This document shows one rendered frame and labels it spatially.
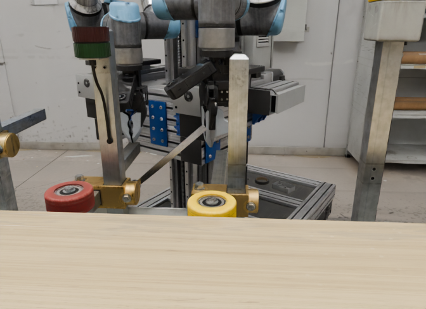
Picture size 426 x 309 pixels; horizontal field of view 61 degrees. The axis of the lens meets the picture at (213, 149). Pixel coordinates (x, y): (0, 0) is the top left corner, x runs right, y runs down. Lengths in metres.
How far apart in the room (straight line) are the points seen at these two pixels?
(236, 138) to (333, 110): 2.84
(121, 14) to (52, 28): 2.75
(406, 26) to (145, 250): 0.53
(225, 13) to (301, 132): 2.80
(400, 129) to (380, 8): 3.08
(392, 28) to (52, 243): 0.61
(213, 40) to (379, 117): 0.34
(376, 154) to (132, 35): 0.63
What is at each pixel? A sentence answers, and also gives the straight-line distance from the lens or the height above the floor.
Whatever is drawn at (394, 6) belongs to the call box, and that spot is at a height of 1.20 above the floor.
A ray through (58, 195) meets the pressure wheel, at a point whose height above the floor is 0.91.
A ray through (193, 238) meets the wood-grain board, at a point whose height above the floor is 0.90.
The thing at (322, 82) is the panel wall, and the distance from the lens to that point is 3.42.
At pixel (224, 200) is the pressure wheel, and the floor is 0.91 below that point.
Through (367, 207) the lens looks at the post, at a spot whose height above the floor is 0.84.
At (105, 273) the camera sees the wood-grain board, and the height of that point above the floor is 0.90.
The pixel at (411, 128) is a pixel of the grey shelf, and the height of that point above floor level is 0.29.
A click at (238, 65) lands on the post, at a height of 1.11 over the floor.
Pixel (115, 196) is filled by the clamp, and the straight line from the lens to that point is 0.76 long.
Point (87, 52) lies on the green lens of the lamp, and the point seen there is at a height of 1.13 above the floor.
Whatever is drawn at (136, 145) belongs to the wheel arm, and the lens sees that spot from 1.02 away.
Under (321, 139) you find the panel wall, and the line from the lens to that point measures 3.54.
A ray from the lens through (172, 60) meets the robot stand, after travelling 1.50.
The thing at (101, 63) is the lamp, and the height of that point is 1.11.
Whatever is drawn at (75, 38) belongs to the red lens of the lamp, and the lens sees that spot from 0.65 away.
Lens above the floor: 1.18
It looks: 19 degrees down
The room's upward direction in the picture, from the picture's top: straight up
